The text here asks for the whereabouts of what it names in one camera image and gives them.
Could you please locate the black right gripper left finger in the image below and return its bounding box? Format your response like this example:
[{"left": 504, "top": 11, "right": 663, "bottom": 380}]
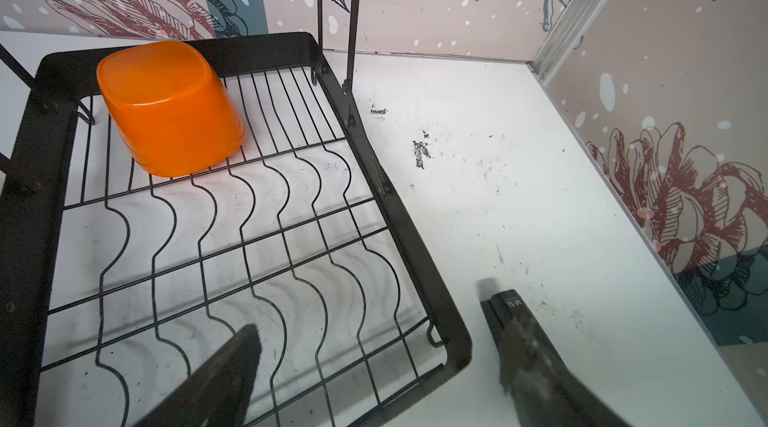
[{"left": 138, "top": 324, "right": 262, "bottom": 426}]

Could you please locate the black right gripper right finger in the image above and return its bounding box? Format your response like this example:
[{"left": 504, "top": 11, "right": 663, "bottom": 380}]
[{"left": 480, "top": 290, "right": 627, "bottom": 426}]

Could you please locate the orange plastic bowl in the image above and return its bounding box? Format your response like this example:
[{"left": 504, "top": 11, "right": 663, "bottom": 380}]
[{"left": 96, "top": 41, "right": 245, "bottom": 178}]

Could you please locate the black wire dish rack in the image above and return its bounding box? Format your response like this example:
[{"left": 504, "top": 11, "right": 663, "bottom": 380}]
[{"left": 1, "top": 0, "right": 472, "bottom": 426}]

